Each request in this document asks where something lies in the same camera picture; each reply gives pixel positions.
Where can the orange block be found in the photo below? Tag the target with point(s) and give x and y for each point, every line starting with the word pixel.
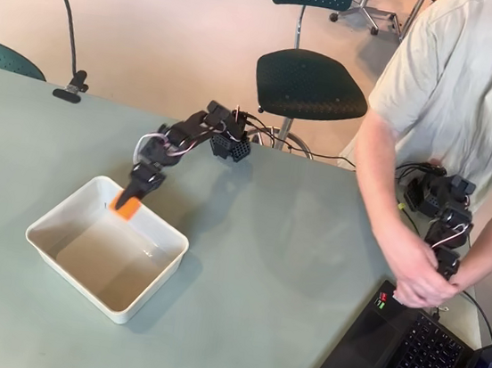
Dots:
pixel 129 211

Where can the black leader arm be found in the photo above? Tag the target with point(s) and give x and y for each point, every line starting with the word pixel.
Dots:
pixel 442 194

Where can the person's right forearm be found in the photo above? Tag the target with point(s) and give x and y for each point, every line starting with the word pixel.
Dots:
pixel 384 187

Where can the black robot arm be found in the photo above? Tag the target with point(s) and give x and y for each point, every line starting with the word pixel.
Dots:
pixel 190 125

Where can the white plastic bin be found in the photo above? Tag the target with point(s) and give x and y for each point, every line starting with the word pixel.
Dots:
pixel 106 261

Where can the person's right hand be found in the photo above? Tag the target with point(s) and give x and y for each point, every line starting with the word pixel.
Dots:
pixel 418 277

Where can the person's left hand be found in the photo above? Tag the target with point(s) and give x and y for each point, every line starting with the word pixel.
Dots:
pixel 448 292

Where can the black gooseneck clamp holder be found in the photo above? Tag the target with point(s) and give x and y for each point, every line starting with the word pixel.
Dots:
pixel 78 80

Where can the dark green perforated chair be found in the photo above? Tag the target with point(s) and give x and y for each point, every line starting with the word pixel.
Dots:
pixel 5 58
pixel 312 84

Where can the office chair wheel base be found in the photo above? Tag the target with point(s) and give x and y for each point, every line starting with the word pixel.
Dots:
pixel 366 12

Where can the black laptop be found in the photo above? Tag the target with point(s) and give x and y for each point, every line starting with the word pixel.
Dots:
pixel 408 361

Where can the person in beige t-shirt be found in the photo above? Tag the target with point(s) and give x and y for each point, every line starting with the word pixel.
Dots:
pixel 464 85

